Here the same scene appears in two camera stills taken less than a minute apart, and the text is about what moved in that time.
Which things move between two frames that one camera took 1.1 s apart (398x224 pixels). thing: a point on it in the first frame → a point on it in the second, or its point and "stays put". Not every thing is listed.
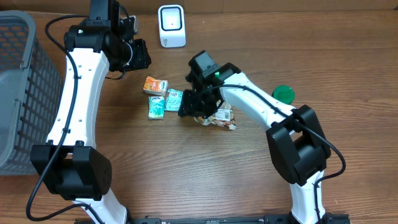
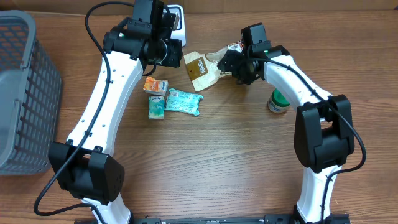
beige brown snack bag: (223, 116) → (202, 69)
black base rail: (329, 219) stays put
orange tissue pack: (155, 86) stays put
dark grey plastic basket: (31, 93) stays put
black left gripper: (144, 60) → (176, 60)
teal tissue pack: (156, 107) stays put
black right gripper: (193, 109) → (229, 63)
